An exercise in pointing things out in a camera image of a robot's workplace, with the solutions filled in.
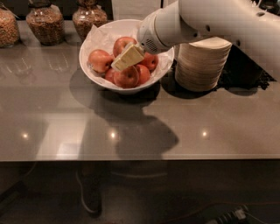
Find black cutlery holder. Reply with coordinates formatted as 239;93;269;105
217;45;276;90

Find black power strip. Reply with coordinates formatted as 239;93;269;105
205;206;249;224

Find right glass cereal jar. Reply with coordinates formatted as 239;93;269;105
72;0;108;41

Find middle glass cereal jar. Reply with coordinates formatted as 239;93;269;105
26;0;65;46

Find front stack paper bowls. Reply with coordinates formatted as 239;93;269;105
175;37;232;92

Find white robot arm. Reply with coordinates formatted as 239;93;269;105
112;0;280;78

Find glass cereal jar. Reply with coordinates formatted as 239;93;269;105
72;0;108;41
26;0;65;46
0;4;20;48

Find left glass cereal jar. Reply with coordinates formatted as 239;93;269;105
0;4;20;48

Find top red apple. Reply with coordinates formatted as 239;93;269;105
113;37;137;57

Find left red apple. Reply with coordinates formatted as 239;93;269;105
87;49;114;74

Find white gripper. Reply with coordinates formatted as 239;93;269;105
111;7;179;72

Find front right red apple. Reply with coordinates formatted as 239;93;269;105
136;65;151;86

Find white ceramic bowl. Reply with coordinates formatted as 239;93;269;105
79;18;175;95

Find small hidden red apple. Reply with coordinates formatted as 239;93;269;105
104;68;116;83

